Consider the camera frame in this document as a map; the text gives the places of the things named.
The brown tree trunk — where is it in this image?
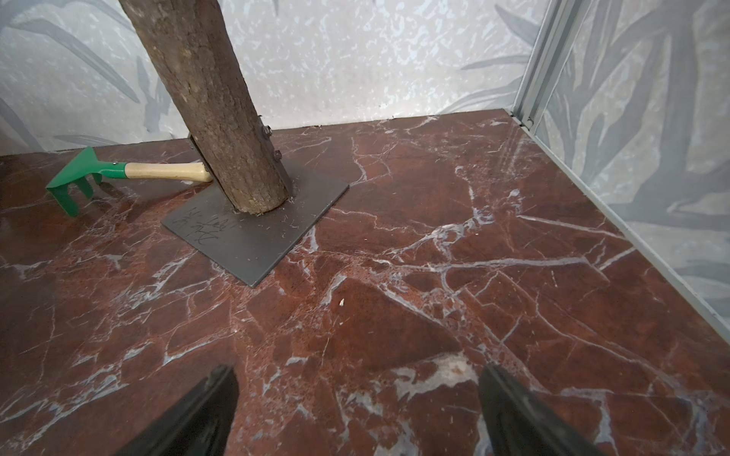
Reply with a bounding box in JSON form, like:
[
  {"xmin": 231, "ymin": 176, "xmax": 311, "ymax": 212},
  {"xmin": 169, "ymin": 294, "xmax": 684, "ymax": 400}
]
[{"xmin": 121, "ymin": 1, "xmax": 290, "ymax": 214}]

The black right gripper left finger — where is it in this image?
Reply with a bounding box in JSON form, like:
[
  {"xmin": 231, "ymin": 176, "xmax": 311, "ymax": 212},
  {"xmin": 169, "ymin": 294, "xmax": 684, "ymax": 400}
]
[{"xmin": 117, "ymin": 365, "xmax": 240, "ymax": 455}]

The aluminium frame post right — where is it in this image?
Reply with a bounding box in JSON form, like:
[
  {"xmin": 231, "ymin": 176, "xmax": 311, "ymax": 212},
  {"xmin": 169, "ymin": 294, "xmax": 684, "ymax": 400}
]
[{"xmin": 511, "ymin": 0, "xmax": 591, "ymax": 131}]

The grey metal tree base plate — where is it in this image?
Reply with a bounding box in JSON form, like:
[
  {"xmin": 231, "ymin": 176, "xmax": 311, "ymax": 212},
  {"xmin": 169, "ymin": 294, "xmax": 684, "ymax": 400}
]
[{"xmin": 163, "ymin": 159, "xmax": 349, "ymax": 287}]

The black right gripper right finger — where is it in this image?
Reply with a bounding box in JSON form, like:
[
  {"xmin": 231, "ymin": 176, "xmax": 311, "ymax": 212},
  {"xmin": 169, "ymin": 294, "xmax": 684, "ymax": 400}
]
[{"xmin": 478, "ymin": 365, "xmax": 602, "ymax": 456}]

